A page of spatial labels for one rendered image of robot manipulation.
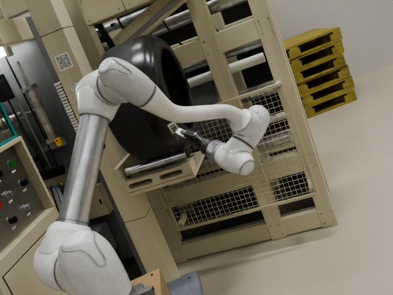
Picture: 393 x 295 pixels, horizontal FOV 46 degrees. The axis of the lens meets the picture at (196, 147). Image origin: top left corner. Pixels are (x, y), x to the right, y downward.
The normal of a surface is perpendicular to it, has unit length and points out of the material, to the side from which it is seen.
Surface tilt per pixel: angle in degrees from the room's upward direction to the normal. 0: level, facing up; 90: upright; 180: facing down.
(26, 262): 90
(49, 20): 90
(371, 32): 90
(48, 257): 37
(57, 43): 90
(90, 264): 74
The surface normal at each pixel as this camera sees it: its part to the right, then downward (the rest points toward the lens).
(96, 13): -0.16, 0.33
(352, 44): 0.11, 0.22
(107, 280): 0.51, -0.01
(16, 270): 0.92, -0.29
